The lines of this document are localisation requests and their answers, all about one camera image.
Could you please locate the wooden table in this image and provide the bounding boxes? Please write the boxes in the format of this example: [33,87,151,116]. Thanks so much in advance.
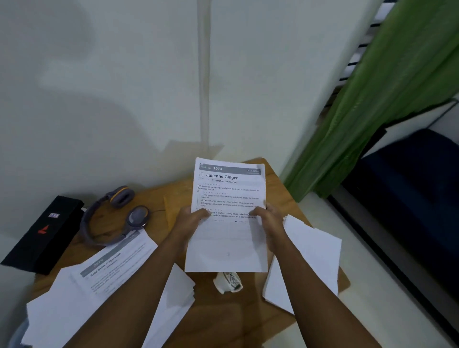
[30,158,351,348]

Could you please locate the window with dark bars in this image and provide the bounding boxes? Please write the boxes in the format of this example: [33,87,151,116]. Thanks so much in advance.
[324,0,399,108]

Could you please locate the long black box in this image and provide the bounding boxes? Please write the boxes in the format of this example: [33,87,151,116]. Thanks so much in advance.
[1,195,85,276]

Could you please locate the printed white paper sheet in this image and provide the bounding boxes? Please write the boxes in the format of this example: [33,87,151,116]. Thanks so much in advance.
[184,157,269,274]

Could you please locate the small white crumpled packet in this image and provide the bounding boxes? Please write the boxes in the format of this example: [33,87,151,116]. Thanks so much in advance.
[213,272,244,295]

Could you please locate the person's left forearm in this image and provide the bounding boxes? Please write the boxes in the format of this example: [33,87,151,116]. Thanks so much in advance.
[65,235,187,348]

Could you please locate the person's right forearm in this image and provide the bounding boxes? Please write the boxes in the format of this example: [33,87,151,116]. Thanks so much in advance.
[273,235,381,348]

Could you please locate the person's right hand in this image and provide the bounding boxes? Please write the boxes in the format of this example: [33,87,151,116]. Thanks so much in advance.
[249,201,287,256]

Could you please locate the grey and orange headphones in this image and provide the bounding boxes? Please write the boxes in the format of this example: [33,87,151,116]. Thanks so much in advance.
[80,185,151,247]

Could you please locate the dark blue mattress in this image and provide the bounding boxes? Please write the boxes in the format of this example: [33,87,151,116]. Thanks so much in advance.
[342,128,459,309]

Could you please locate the stack of printed paper sheets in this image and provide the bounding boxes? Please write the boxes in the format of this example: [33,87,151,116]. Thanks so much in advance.
[21,229,196,348]

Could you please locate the stack of blank white papers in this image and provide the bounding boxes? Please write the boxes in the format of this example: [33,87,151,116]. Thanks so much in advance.
[262,214,343,316]

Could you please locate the person's left hand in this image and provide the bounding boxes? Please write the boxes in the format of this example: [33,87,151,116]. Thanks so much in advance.
[170,206,212,253]

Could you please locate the green curtain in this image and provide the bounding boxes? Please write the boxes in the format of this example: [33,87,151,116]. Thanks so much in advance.
[283,0,459,203]

